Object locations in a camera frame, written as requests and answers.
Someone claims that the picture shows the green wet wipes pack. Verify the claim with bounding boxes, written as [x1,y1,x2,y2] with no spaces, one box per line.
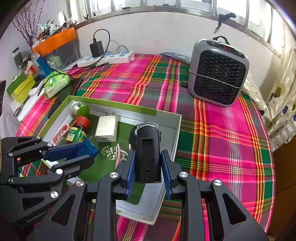
[44,71,70,99]

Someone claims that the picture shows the grey black space heater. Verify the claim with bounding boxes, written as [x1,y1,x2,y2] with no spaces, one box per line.
[188,36,249,108]

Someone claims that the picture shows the black handheld device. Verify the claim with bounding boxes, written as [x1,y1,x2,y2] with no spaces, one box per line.
[129,122,162,183]

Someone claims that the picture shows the orange lidded storage box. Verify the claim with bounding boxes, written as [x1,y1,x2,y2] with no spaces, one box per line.
[32,27,81,71]

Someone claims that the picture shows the yellow green box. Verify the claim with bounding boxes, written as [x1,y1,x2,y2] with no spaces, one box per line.
[6,72,36,103]

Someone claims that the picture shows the blue white carton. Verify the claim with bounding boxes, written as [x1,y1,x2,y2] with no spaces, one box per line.
[33,53,52,79]

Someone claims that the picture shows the patterned white curtain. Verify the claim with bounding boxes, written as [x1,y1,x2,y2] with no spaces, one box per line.
[242,48,295,152]

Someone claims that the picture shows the black power adapter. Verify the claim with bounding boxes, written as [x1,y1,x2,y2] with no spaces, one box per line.
[89,41,104,58]

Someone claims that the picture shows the white green shallow box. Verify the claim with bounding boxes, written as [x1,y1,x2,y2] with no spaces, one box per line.
[39,96,182,225]

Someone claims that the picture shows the pink white scissors handle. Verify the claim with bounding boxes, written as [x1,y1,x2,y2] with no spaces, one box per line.
[115,144,128,168]

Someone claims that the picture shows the purple dried flower branches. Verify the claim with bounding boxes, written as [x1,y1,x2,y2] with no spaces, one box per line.
[12,1,45,47]

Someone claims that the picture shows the white blue power strip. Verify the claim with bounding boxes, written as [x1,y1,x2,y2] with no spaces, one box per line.
[77,51,135,67]

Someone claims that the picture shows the red capped medicine bottle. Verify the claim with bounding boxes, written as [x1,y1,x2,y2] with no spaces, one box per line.
[65,116,90,144]

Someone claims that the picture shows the white usb charger cube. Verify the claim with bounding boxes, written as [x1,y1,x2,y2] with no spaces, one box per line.
[95,115,118,143]

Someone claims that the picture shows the black adapter cable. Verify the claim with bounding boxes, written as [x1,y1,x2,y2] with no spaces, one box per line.
[67,29,112,70]

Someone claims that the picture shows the black window handle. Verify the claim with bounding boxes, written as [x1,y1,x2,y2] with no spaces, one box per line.
[215,13,236,30]

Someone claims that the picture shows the pink plastic ring clip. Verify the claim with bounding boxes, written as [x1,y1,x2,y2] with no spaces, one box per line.
[52,124,70,145]

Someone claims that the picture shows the pink plaid tablecloth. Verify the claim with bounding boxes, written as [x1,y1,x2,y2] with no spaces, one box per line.
[16,53,277,241]

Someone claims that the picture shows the silver green round knob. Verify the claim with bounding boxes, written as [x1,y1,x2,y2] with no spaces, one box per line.
[69,102,90,118]

